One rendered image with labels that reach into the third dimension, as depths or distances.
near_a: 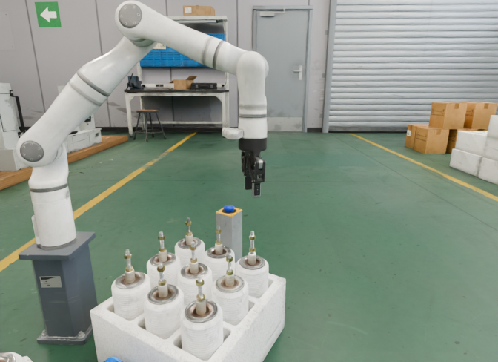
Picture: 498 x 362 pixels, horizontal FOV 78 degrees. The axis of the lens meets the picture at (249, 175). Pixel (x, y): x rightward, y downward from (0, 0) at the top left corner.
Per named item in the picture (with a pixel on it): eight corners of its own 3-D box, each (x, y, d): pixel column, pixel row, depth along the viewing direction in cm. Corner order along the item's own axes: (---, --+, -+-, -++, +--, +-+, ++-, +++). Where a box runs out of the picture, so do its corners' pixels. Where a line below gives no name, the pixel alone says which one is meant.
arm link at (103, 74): (147, 11, 84) (89, 81, 86) (131, -9, 75) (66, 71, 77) (172, 33, 84) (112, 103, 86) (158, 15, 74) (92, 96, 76)
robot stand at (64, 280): (36, 344, 92) (16, 254, 84) (65, 311, 106) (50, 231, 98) (84, 345, 92) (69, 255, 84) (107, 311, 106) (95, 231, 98)
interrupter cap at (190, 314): (177, 315, 69) (176, 312, 69) (200, 297, 75) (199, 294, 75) (202, 329, 65) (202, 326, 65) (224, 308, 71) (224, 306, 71)
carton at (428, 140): (445, 154, 370) (449, 129, 362) (425, 153, 371) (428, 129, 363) (432, 150, 399) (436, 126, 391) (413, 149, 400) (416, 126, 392)
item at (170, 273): (162, 299, 102) (158, 249, 97) (188, 304, 99) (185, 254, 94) (144, 319, 93) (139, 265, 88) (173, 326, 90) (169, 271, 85)
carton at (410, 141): (426, 145, 427) (430, 124, 419) (436, 149, 404) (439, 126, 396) (404, 145, 428) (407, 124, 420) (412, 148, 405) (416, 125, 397)
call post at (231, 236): (217, 288, 119) (215, 213, 110) (227, 278, 125) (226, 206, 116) (233, 294, 115) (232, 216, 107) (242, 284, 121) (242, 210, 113)
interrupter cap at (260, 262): (269, 260, 91) (269, 258, 91) (258, 273, 85) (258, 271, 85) (247, 254, 95) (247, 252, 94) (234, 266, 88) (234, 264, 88)
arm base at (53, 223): (32, 249, 87) (21, 192, 82) (53, 235, 96) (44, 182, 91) (65, 250, 87) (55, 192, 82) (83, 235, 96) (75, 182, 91)
